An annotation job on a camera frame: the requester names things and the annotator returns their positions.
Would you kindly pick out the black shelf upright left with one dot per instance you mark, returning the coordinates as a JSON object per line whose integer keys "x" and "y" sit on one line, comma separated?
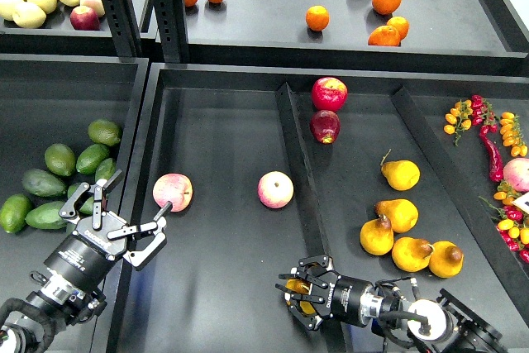
{"x": 123, "y": 26}

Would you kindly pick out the bright green avocado far left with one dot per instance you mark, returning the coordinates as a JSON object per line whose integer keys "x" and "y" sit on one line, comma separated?
{"x": 14, "y": 212}

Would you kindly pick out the red chili pepper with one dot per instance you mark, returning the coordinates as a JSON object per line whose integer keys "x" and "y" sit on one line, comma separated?
{"x": 495, "y": 165}

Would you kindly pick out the black shelf upright right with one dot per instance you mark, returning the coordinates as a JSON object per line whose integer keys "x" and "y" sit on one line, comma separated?
{"x": 170, "y": 17}

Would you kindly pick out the pale yellow pear front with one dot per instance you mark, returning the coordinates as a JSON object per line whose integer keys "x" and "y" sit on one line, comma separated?
{"x": 28, "y": 15}

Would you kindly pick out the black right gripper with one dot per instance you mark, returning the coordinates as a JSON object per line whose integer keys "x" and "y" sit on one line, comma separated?
{"x": 344, "y": 298}

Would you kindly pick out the dark red apple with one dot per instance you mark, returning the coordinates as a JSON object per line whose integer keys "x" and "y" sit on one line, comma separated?
{"x": 325, "y": 126}

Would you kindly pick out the white label card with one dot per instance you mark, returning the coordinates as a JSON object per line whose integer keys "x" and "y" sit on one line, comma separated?
{"x": 522, "y": 202}

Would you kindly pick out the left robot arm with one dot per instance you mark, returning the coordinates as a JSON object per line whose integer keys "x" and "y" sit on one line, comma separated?
{"x": 70, "y": 294}

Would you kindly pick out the black tray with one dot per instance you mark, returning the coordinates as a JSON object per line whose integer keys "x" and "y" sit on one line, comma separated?
{"x": 212, "y": 288}
{"x": 53, "y": 98}

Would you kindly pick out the pink apple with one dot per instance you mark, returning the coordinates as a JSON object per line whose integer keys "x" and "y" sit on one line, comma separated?
{"x": 275, "y": 189}
{"x": 173, "y": 188}

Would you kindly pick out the orange cherry tomato cluster left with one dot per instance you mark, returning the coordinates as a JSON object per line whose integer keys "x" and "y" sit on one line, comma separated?
{"x": 458, "y": 120}

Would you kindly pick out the green avocado centre low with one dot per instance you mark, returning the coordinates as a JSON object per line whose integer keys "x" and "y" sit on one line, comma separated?
{"x": 87, "y": 206}

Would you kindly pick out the dark green avocado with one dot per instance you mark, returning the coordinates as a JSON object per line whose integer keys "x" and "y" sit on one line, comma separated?
{"x": 75, "y": 228}

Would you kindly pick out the pink apple centre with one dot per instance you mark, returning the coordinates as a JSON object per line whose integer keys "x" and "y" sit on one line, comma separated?
{"x": 275, "y": 189}

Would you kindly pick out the red apple on shelf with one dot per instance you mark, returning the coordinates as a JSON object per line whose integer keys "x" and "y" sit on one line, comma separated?
{"x": 83, "y": 18}

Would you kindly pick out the black shelf upright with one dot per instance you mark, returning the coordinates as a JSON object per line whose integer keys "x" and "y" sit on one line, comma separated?
{"x": 123, "y": 26}
{"x": 170, "y": 17}

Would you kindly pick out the dark avocado left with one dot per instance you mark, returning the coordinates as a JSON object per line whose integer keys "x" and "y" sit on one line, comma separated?
{"x": 43, "y": 184}

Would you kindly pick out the mixed cherry tomatoes lower right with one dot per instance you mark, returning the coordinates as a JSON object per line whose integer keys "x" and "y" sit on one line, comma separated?
{"x": 511, "y": 222}

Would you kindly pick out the black tray divider right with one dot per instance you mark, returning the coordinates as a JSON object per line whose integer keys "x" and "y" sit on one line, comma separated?
{"x": 461, "y": 186}

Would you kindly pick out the green avocado top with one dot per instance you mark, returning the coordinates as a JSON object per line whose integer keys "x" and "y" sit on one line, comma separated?
{"x": 105, "y": 132}

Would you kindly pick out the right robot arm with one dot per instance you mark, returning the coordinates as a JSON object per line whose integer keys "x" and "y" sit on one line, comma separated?
{"x": 316, "y": 293}

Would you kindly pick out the bright red apple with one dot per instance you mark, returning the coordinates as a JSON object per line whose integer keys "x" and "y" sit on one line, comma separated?
{"x": 329, "y": 93}

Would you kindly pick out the green avocado upper left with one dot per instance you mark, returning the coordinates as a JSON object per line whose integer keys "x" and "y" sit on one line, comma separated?
{"x": 60, "y": 159}

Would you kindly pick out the yellow pear top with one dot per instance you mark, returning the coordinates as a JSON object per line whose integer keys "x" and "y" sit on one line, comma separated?
{"x": 401, "y": 175}

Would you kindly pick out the pink peach on shelf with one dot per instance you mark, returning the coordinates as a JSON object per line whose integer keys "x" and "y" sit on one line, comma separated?
{"x": 96, "y": 5}

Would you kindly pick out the pink apple left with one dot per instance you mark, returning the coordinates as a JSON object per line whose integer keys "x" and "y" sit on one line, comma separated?
{"x": 173, "y": 188}

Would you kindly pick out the black tray divider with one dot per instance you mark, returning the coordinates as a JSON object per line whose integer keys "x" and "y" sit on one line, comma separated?
{"x": 461, "y": 186}
{"x": 295, "y": 337}

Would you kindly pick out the green avocado by tray edge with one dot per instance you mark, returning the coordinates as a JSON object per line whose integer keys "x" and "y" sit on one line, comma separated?
{"x": 105, "y": 170}

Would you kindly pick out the black tray divider left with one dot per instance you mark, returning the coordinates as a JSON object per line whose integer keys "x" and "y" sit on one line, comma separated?
{"x": 295, "y": 337}

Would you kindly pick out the black left tray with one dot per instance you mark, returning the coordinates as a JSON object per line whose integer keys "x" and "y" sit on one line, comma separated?
{"x": 53, "y": 98}

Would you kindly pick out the black middle tray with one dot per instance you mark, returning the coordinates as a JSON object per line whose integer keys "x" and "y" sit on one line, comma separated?
{"x": 212, "y": 288}

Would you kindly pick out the green avocado bottom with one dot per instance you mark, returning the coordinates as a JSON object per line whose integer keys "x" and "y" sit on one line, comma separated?
{"x": 46, "y": 216}

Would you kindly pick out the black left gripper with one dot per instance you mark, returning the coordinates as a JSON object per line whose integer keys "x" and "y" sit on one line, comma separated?
{"x": 85, "y": 259}

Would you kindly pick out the green avocado middle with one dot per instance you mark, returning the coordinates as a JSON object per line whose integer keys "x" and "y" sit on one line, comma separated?
{"x": 91, "y": 158}

